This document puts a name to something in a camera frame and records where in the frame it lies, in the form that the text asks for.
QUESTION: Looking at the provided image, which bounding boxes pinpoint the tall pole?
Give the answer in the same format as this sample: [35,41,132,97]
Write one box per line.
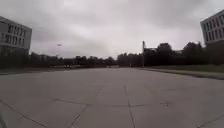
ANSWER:
[141,40,146,69]

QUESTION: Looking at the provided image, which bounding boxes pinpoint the grey concrete slab pavement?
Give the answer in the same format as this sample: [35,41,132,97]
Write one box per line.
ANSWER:
[0,67,224,128]

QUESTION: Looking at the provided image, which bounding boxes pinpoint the dark ground strip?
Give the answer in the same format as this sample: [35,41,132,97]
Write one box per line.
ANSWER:
[0,67,68,76]

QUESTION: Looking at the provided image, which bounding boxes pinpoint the grass strip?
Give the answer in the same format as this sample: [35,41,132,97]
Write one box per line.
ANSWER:
[139,64,224,74]

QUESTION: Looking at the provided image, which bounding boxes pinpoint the grey multi-storey building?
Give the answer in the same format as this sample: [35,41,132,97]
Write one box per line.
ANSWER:
[199,9,224,65]

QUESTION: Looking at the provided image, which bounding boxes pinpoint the row of dark trees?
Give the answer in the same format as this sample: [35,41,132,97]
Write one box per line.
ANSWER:
[0,41,224,70]

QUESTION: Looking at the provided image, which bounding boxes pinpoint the pale multi-storey building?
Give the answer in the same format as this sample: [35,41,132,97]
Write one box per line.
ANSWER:
[0,15,33,68]

